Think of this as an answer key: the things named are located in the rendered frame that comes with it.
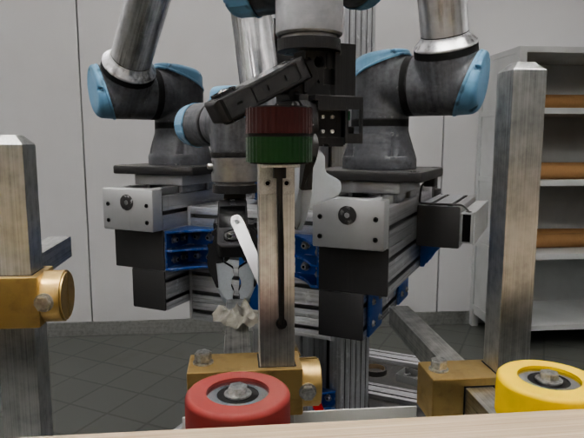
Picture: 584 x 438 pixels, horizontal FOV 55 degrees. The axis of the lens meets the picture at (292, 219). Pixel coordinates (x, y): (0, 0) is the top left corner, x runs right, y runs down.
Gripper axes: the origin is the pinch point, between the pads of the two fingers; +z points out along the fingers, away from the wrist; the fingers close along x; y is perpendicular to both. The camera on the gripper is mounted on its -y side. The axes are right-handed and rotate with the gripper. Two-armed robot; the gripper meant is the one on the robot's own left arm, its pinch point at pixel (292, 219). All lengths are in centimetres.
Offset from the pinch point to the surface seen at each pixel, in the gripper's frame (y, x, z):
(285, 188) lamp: -5.0, -8.9, -4.4
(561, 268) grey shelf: 262, 170, 67
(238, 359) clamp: -8.5, -4.9, 13.6
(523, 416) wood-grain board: 3.5, -30.8, 10.6
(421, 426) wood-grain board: -3.9, -28.7, 10.6
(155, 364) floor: 26, 210, 100
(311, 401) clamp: -2.6, -9.9, 17.3
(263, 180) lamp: -7.0, -8.2, -5.2
